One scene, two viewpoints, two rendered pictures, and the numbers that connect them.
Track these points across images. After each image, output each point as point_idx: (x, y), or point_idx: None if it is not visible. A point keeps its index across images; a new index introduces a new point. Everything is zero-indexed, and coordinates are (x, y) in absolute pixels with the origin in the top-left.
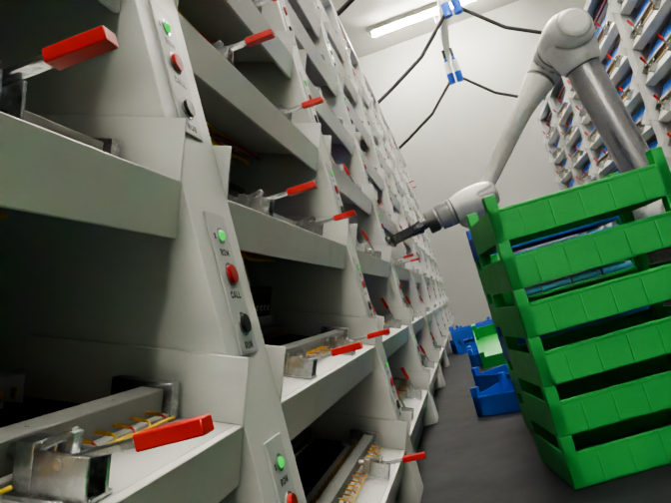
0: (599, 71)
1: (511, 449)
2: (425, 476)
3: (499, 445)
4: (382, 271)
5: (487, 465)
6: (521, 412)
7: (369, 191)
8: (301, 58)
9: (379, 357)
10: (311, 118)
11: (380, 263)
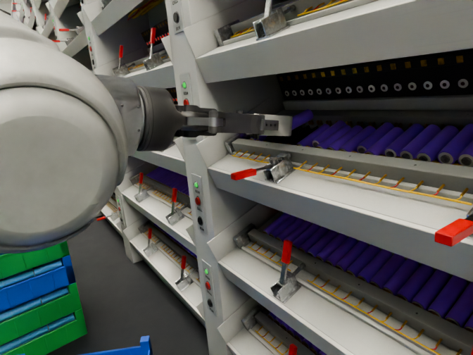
0: None
1: (91, 296)
2: (139, 270)
3: (101, 301)
4: (164, 165)
5: (102, 280)
6: (85, 323)
7: (169, 48)
8: (88, 11)
9: (115, 194)
10: (92, 65)
11: (153, 156)
